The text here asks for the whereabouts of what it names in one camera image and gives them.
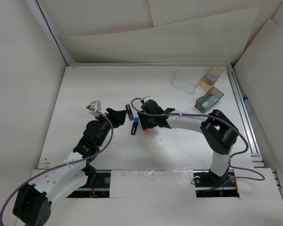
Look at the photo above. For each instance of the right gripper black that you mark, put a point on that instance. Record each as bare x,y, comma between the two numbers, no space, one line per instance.
143,117

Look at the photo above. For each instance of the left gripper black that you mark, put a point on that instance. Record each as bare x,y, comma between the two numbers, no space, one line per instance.
116,117

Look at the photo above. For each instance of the purple highlighter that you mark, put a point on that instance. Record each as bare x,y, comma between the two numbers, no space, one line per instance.
129,112

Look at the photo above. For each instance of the clear spray bottle blue cap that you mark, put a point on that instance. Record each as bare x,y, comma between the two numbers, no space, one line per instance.
248,105

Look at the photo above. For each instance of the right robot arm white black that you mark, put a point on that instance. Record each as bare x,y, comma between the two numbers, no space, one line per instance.
216,128

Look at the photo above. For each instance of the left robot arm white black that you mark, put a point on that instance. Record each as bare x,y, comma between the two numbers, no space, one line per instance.
36,200

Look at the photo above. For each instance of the black blue highlighter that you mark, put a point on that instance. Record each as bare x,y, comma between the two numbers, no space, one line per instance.
134,126

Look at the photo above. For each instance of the clear plastic container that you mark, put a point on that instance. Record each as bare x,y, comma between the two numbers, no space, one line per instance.
185,82

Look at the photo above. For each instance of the dark grey transparent container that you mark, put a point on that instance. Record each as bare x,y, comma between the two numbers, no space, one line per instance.
213,91

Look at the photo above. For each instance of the small bottle in orange container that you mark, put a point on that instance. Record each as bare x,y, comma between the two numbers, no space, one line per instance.
211,78

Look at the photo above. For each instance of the orange transparent container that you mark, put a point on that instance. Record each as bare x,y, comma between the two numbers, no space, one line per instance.
203,82

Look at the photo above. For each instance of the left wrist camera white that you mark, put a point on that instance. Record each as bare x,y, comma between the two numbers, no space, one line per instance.
94,108

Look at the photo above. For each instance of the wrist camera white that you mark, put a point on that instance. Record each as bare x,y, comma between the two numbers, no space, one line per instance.
94,108
145,99

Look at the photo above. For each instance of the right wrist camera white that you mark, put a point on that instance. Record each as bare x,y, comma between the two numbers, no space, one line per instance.
145,99

